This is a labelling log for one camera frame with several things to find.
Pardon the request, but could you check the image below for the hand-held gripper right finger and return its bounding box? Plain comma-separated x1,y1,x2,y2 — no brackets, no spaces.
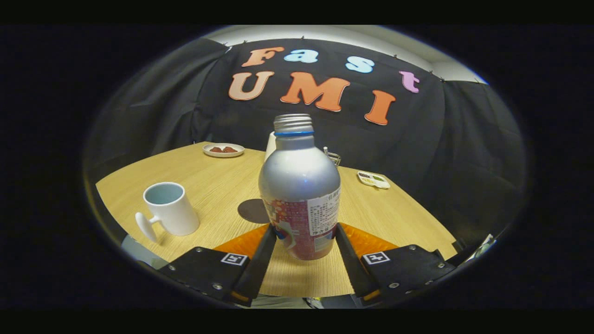
335,223,458,305

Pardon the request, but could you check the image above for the white cup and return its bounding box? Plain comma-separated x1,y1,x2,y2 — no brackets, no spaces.
135,182,200,243

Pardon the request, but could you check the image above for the white divided dish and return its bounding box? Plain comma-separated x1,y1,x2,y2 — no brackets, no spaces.
357,171,391,190

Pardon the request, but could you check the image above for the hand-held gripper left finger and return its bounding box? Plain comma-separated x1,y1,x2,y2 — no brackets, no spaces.
160,223,278,307

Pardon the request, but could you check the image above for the wooden table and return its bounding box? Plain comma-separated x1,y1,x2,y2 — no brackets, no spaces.
95,141,458,298

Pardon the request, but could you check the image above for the dark brown round coaster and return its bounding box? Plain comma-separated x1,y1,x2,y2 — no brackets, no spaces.
238,199,271,225

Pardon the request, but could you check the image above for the white oval plate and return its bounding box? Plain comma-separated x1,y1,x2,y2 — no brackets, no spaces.
202,143,245,158

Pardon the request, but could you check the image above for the silver juice bottle red label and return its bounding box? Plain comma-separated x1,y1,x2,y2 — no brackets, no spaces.
258,114,342,261

